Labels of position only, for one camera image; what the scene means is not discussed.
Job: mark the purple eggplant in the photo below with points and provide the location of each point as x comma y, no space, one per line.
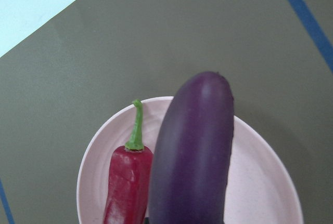
192,155

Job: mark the red chili pepper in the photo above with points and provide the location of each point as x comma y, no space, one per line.
128,178

